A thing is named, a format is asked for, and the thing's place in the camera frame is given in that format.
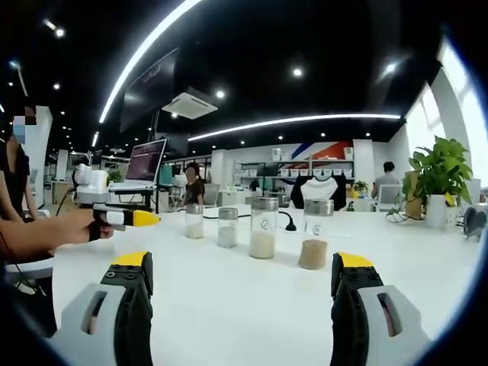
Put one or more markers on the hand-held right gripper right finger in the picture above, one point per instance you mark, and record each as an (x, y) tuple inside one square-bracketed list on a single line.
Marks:
[(375, 320)]

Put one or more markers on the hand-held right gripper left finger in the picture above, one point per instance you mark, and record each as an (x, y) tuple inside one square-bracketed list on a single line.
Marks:
[(104, 316)]

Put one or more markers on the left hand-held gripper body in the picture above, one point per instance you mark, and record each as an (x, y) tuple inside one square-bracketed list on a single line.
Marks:
[(91, 187)]

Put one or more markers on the small seasoning bottle white powder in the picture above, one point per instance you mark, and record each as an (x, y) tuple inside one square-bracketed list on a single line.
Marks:
[(194, 225)]

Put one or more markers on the small seasoning bottle grey powder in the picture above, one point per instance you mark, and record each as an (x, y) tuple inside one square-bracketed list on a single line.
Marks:
[(227, 230)]

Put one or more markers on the tall seasoning bottle brown powder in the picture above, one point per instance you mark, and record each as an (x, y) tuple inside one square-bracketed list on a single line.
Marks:
[(314, 248)]

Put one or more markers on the tall seasoning bottle white grains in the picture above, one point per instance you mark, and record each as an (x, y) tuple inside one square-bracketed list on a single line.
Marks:
[(263, 236)]

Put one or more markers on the person's left hand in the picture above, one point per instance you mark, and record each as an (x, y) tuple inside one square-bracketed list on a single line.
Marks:
[(82, 228)]

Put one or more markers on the open laptop on stand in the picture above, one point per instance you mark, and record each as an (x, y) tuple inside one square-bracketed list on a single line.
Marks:
[(146, 162)]

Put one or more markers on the person's body in black shirt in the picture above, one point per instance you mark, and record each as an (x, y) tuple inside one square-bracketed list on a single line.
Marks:
[(13, 179)]

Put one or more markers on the large hanging dark screen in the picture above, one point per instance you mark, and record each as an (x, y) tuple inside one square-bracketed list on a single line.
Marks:
[(150, 89)]

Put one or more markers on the ceiling air conditioner unit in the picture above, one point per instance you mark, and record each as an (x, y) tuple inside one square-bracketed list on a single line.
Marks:
[(189, 103)]

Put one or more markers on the white plant pot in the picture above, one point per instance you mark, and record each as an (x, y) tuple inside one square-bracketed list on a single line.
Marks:
[(440, 211)]

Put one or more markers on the black desk gadget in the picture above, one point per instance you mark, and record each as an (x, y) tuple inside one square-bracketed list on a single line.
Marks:
[(472, 223)]

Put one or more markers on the chair with black white shirt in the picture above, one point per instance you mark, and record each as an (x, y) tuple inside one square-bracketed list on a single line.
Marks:
[(318, 190)]

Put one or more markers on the shelf of white storage bins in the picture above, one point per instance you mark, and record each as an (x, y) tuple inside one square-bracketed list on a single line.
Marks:
[(297, 167)]

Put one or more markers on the green potted plant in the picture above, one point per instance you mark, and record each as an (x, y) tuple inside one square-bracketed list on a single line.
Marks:
[(442, 167)]

